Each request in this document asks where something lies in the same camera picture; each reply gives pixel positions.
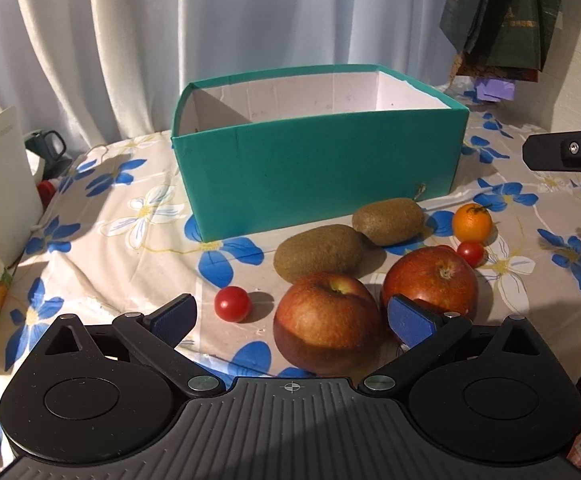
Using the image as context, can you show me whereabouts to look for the cherry tomato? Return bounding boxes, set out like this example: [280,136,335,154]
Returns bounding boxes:
[456,240,485,268]
[214,286,251,323]

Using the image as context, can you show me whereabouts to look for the dark green hanging bags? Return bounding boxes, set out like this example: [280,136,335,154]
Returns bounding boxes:
[440,0,561,82]

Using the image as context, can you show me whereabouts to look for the red apple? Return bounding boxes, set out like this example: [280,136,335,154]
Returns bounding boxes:
[380,247,479,320]
[273,272,383,376]

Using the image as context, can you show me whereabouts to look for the white curtain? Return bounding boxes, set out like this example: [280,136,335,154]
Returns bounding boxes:
[0,0,455,153]

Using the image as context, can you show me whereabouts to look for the floral tablecloth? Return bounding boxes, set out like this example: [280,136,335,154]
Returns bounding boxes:
[0,92,581,471]

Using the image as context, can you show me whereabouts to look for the brown kiwi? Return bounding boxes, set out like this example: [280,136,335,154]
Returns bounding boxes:
[352,198,425,246]
[273,224,364,283]

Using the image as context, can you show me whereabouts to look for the white appliance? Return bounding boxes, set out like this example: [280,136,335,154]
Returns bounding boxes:
[0,106,43,266]

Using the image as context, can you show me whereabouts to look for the teal cardboard box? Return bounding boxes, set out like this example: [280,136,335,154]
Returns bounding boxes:
[171,64,469,242]

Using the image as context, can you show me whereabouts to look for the small red object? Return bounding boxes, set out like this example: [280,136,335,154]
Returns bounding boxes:
[36,180,56,209]

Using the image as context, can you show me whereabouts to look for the dark green mug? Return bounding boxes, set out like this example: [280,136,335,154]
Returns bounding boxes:
[25,130,72,180]

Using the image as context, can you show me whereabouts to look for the orange tangerine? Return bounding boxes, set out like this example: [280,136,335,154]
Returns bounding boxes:
[452,203,493,243]

